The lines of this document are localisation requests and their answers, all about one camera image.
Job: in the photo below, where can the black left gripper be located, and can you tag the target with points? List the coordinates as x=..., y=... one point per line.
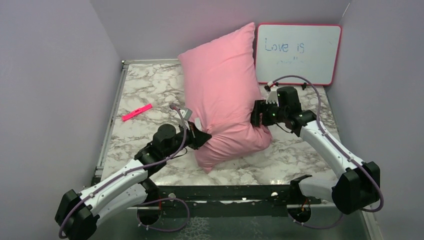
x=197, y=137

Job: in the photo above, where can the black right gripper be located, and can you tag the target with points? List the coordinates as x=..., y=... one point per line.
x=260, y=106

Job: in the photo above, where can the pink pillowcase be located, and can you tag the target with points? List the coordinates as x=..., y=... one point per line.
x=220, y=88

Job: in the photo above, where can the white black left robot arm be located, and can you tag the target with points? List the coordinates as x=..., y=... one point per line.
x=80, y=213

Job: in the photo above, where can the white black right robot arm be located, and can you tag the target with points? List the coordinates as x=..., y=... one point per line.
x=358, y=182

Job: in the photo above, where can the white care label tag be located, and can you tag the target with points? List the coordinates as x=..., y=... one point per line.
x=198, y=124

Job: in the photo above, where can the pink marker pen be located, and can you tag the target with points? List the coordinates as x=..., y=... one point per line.
x=136, y=112

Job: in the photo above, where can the pink-framed whiteboard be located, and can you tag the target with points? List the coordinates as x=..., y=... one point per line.
x=291, y=50

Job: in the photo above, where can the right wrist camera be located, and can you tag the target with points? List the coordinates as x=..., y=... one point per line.
x=272, y=97

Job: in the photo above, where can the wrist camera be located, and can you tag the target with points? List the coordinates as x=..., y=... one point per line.
x=184, y=115
x=272, y=97

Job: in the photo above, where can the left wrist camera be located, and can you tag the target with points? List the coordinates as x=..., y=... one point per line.
x=184, y=115

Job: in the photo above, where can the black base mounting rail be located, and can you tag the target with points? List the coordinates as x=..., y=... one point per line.
x=215, y=201

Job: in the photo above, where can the aluminium table frame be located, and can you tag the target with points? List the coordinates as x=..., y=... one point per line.
x=160, y=83

